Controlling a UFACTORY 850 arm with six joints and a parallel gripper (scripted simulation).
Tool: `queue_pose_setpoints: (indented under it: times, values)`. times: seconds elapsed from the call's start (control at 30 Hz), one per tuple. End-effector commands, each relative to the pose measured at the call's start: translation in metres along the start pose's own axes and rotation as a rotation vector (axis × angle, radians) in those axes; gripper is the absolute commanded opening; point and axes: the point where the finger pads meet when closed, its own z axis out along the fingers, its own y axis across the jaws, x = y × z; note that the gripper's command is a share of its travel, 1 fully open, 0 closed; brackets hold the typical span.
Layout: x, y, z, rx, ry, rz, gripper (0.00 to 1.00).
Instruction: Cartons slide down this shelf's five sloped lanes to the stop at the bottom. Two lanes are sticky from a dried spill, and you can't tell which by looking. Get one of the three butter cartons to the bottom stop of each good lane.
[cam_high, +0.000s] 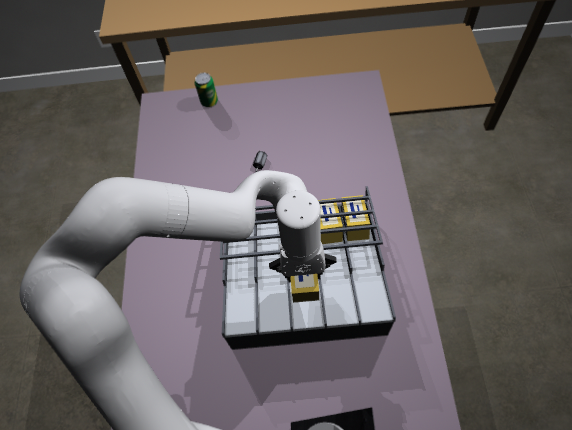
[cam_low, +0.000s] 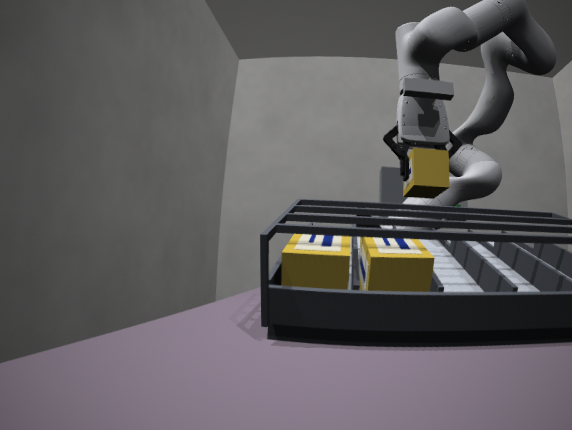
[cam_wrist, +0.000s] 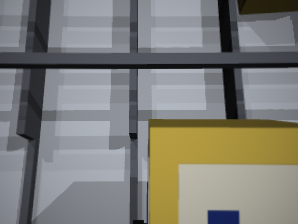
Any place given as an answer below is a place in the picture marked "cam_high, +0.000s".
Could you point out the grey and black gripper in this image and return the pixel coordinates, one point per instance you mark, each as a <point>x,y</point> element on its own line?
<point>316,265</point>

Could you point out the green drink can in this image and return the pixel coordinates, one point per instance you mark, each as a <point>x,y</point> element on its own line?
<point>206,90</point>

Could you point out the yellow butter carton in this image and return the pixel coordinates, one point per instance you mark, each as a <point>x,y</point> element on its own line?
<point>330,223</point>
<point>355,220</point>
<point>305,288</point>

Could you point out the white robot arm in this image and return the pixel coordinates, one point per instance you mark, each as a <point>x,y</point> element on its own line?
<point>81,320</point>

